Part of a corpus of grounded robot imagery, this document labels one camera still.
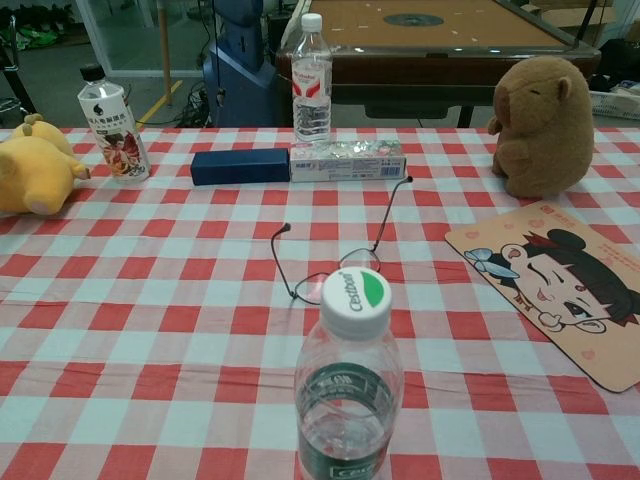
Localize red white checkered tablecloth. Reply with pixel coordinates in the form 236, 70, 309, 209
0, 126, 640, 480

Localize blue machine stand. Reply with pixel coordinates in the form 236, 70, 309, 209
202, 0, 278, 128

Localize dark blue rectangular box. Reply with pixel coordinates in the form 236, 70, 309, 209
190, 147, 292, 187

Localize brown wooden game table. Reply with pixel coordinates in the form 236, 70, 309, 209
275, 0, 602, 128

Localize white drink bottle black cap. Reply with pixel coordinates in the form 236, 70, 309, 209
77, 65, 153, 184

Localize white plastic basket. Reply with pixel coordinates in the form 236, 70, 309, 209
589, 90, 640, 121

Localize white toothpaste box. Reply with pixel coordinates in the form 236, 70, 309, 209
289, 139, 406, 183

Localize tall clear bottle red label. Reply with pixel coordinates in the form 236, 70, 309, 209
291, 13, 334, 145

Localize yellow plush toy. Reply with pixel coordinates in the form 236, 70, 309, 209
0, 113, 92, 216

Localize cartoon girl mouse pad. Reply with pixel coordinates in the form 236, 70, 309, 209
444, 200, 640, 394

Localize clear bottle green label white cap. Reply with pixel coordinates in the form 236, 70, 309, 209
294, 268, 405, 480

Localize thin black wire eyeglasses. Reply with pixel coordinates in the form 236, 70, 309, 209
270, 175, 414, 305

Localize brown capybara plush toy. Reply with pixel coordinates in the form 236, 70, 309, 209
487, 55, 596, 198

